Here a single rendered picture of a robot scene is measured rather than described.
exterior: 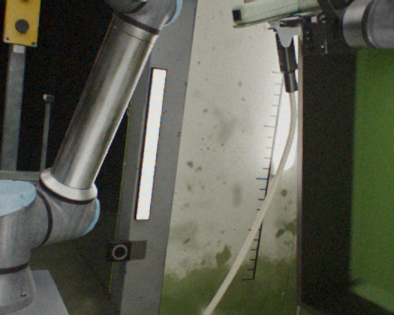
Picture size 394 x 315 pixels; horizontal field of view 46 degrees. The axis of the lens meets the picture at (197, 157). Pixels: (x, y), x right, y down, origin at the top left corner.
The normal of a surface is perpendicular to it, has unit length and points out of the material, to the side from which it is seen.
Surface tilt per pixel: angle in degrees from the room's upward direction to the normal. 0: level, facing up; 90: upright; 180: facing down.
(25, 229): 90
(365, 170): 102
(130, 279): 90
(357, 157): 90
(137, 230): 90
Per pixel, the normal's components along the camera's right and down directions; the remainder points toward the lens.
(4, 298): 0.61, -0.18
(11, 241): 0.69, 0.17
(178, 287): 0.45, 0.16
